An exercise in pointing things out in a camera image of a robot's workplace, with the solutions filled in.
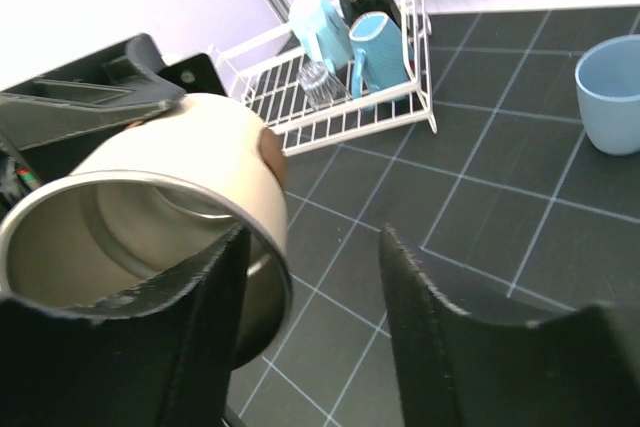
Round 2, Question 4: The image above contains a black grid mat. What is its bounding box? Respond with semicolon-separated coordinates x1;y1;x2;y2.
229;7;639;426

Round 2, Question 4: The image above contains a light blue plastic tumbler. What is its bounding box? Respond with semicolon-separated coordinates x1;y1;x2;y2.
574;34;639;156

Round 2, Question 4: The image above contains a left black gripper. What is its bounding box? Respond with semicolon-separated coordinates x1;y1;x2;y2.
1;33;226;193

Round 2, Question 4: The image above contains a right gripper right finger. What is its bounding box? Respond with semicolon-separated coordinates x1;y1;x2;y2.
379;226;639;426

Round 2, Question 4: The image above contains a blue floral mug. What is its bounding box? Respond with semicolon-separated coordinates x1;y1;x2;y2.
349;11;409;99

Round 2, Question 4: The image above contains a small clear glass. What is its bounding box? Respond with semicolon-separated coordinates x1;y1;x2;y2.
297;61;350;111

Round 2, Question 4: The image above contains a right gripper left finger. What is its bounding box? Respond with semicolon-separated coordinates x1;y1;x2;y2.
1;226;250;426

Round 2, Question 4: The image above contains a metal cup with brown base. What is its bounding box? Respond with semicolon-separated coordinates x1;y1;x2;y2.
1;93;292;367

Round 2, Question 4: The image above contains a light blue hexagonal mug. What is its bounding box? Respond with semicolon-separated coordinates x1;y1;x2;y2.
288;0;353;74

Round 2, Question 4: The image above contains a white wire dish rack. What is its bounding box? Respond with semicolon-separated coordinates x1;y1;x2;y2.
209;0;438;155

